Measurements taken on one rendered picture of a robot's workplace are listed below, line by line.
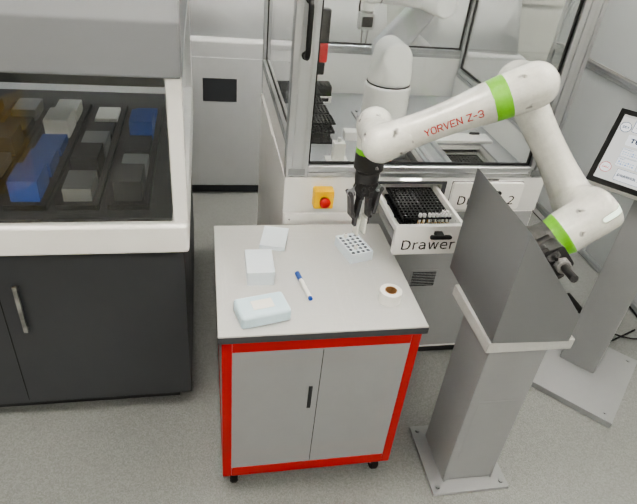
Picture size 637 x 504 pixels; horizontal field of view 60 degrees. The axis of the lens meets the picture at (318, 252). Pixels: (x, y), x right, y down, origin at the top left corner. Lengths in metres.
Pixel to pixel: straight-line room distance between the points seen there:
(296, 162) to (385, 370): 0.77
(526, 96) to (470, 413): 1.04
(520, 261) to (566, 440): 1.24
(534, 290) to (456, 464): 0.85
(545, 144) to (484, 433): 1.00
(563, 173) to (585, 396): 1.28
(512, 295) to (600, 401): 1.30
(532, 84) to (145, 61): 0.99
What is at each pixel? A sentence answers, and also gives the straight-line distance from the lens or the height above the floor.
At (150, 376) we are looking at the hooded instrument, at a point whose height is 0.17.
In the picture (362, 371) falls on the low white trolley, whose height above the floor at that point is 0.57.
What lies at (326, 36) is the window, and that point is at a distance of 1.85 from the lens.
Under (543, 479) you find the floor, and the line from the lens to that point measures 2.47.
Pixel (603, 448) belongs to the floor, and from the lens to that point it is 2.69.
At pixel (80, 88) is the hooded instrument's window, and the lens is 1.63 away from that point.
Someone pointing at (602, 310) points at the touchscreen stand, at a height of 0.38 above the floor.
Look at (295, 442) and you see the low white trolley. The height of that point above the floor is 0.24.
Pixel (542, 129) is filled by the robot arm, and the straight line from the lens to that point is 1.78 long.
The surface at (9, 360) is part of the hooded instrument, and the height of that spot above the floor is 0.30.
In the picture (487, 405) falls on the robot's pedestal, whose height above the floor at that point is 0.43.
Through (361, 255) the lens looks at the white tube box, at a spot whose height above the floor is 0.79.
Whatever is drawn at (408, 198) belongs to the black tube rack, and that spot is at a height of 0.89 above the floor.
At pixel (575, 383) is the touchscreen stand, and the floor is 0.04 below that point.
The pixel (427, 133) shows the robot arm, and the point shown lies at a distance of 1.54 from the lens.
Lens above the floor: 1.85
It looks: 34 degrees down
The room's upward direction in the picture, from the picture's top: 6 degrees clockwise
